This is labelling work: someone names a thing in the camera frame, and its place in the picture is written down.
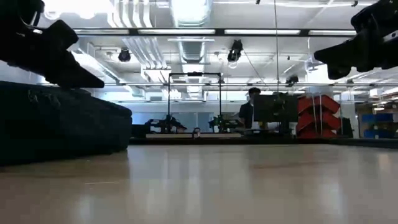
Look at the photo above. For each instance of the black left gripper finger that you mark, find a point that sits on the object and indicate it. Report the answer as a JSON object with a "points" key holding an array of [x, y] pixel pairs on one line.
{"points": [[77, 77]]}

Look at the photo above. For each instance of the dark navy backpack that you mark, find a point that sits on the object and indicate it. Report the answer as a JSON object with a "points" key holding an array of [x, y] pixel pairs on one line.
{"points": [[62, 124]]}

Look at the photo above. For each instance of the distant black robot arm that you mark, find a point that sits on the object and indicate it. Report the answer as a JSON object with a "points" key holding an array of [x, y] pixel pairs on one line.
{"points": [[164, 124], [224, 123]]}

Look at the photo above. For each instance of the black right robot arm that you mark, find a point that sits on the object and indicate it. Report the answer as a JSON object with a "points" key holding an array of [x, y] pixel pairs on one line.
{"points": [[379, 15]]}

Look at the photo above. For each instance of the black ceiling spotlight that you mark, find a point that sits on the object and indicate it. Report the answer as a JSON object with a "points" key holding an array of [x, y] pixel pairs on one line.
{"points": [[234, 51], [124, 55], [292, 80]]}

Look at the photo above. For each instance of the red storage bin rack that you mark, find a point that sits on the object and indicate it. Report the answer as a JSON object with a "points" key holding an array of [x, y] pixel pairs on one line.
{"points": [[320, 115]]}

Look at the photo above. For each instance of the blue storage bin shelf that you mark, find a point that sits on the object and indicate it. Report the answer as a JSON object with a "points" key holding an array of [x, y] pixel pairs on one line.
{"points": [[377, 124]]}

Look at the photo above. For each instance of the black box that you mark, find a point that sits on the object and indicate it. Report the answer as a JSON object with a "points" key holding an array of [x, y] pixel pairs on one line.
{"points": [[347, 127]]}

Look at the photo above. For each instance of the person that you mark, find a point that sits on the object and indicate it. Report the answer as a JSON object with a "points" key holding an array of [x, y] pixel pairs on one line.
{"points": [[248, 110]]}

